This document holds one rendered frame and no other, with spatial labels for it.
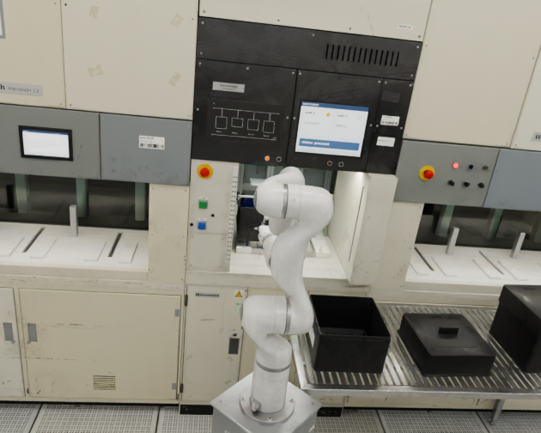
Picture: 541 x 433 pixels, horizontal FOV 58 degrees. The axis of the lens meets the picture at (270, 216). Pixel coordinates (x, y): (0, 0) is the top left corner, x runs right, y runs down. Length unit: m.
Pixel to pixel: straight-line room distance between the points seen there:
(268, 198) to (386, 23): 1.00
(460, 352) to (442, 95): 1.04
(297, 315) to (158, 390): 1.34
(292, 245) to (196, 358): 1.29
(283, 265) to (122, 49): 1.06
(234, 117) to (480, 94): 1.03
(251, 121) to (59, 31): 0.78
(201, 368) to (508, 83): 1.93
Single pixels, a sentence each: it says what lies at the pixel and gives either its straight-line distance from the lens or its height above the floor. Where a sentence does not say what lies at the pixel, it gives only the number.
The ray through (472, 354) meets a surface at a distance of 2.14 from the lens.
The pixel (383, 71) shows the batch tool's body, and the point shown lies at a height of 1.83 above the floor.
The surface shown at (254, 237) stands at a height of 0.96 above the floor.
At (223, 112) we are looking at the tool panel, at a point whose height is 1.60.
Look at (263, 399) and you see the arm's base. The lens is 1.73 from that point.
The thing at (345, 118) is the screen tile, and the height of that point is 1.63.
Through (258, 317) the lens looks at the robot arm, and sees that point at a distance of 1.53.
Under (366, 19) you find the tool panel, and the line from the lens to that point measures 2.06.
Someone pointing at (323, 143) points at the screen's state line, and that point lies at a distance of 2.10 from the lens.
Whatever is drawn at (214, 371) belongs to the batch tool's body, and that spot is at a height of 0.29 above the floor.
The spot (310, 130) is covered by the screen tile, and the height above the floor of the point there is 1.57.
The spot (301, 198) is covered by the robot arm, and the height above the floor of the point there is 1.54.
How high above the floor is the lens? 2.02
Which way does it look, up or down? 23 degrees down
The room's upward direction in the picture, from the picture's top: 7 degrees clockwise
